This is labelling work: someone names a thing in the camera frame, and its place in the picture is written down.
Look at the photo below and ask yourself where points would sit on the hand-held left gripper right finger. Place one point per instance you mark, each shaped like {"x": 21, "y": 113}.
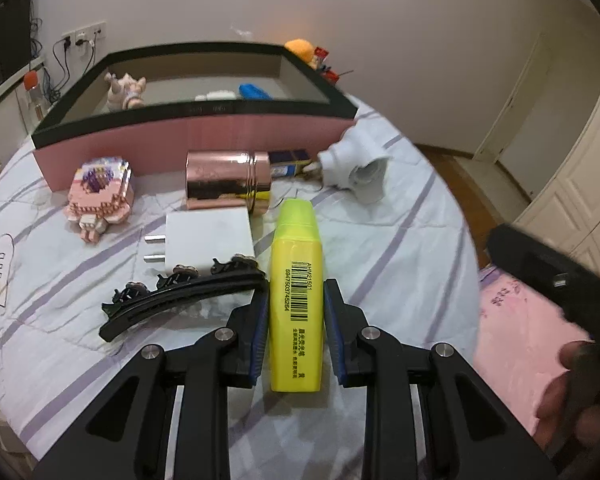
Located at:
{"x": 336, "y": 345}

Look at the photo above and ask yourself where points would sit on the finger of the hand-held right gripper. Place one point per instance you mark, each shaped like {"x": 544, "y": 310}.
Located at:
{"x": 520, "y": 255}

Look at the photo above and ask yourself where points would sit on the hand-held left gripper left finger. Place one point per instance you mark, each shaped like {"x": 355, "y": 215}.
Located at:
{"x": 257, "y": 345}

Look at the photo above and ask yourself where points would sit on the black hair clip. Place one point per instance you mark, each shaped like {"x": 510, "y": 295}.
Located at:
{"x": 180, "y": 295}

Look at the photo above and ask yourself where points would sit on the yellow highlighter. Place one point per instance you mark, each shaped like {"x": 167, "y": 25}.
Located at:
{"x": 297, "y": 260}

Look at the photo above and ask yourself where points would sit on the white charger plug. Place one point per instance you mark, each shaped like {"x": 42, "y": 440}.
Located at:
{"x": 205, "y": 240}

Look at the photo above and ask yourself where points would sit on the rose gold metal can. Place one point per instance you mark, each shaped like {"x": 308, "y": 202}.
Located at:
{"x": 220, "y": 182}

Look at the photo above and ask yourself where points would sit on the white lamp socket adapter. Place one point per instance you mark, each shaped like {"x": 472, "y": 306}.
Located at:
{"x": 350, "y": 165}

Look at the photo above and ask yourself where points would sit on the pink box with black rim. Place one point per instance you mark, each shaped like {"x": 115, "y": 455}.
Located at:
{"x": 205, "y": 130}

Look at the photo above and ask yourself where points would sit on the blue highlighter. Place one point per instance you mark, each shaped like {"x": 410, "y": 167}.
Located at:
{"x": 254, "y": 91}

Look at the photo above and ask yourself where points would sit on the white and pink block toy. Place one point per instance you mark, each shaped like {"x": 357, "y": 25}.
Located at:
{"x": 215, "y": 95}

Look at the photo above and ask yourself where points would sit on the person's right hand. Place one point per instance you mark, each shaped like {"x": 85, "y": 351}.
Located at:
{"x": 555, "y": 410}

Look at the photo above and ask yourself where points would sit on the pink printed blanket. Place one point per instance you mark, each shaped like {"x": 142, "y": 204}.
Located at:
{"x": 515, "y": 340}

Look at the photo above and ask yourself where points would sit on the cream panelled wardrobe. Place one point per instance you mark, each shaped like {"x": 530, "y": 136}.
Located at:
{"x": 580, "y": 175}

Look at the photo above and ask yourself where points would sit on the cream door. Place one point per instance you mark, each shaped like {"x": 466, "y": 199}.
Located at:
{"x": 515, "y": 100}

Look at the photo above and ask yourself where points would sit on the dark blue tin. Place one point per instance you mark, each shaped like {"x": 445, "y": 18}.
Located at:
{"x": 292, "y": 160}

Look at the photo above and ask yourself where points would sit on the red packet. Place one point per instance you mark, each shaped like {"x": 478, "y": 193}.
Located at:
{"x": 321, "y": 55}

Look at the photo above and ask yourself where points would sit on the orange octopus plush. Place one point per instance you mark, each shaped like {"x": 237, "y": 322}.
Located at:
{"x": 300, "y": 51}

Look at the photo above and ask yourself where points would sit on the water bottle with orange cap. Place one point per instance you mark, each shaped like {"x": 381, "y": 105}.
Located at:
{"x": 32, "y": 95}

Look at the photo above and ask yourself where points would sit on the white desk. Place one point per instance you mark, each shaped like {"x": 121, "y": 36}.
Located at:
{"x": 0, "y": 125}

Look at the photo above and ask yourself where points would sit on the white wall socket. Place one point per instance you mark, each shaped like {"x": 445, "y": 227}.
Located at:
{"x": 85, "y": 34}

